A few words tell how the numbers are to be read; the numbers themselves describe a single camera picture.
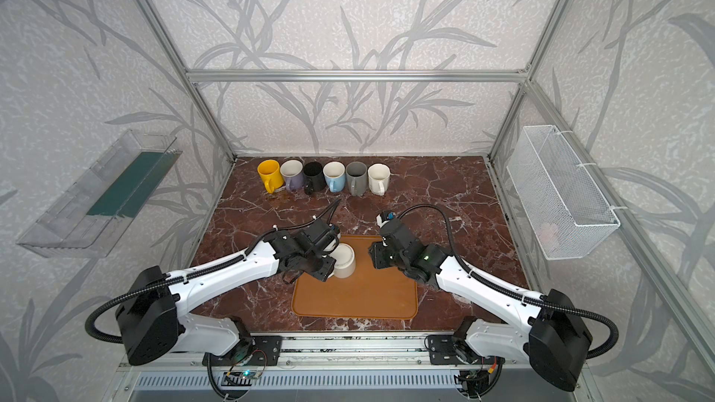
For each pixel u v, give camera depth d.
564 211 0.62
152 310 0.41
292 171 1.09
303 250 0.60
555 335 0.39
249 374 0.70
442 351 0.73
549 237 0.72
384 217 0.72
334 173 1.03
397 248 0.61
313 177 1.05
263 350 0.73
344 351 0.75
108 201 0.65
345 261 0.82
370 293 0.83
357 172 1.02
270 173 1.05
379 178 1.02
